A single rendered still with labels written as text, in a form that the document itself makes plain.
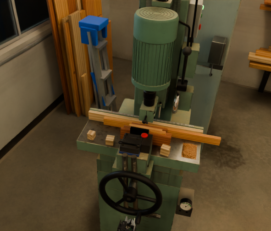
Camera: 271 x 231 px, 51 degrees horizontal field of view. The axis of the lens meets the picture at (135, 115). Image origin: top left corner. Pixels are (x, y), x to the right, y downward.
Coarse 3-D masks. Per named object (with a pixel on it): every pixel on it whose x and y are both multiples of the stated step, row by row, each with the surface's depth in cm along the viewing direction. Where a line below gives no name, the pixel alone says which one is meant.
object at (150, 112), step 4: (156, 96) 144; (156, 100) 141; (156, 104) 140; (140, 108) 135; (144, 108) 135; (148, 108) 135; (152, 108) 135; (156, 108) 144; (140, 112) 135; (144, 112) 135; (148, 112) 134; (152, 112) 134; (140, 116) 137; (144, 116) 136; (148, 116) 136; (152, 116) 135; (140, 120) 138; (148, 120) 137; (152, 120) 137
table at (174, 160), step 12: (84, 132) 145; (96, 132) 145; (108, 132) 146; (84, 144) 140; (96, 144) 139; (180, 144) 141; (156, 156) 134; (168, 156) 134; (180, 156) 135; (180, 168) 135; (192, 168) 133
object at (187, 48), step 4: (184, 48) 106; (188, 48) 105; (184, 52) 106; (188, 52) 105; (184, 56) 111; (184, 60) 114; (184, 64) 117; (184, 68) 121; (184, 72) 125; (184, 76) 130; (180, 80) 141; (184, 80) 142; (180, 84) 141; (184, 84) 140; (176, 88) 142; (180, 88) 141; (184, 88) 141
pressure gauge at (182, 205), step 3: (183, 198) 142; (186, 198) 141; (180, 201) 142; (183, 201) 140; (186, 201) 140; (189, 201) 140; (180, 204) 141; (183, 204) 141; (186, 204) 140; (189, 204) 140; (180, 207) 142; (183, 207) 142; (186, 207) 142; (189, 207) 141; (186, 210) 143
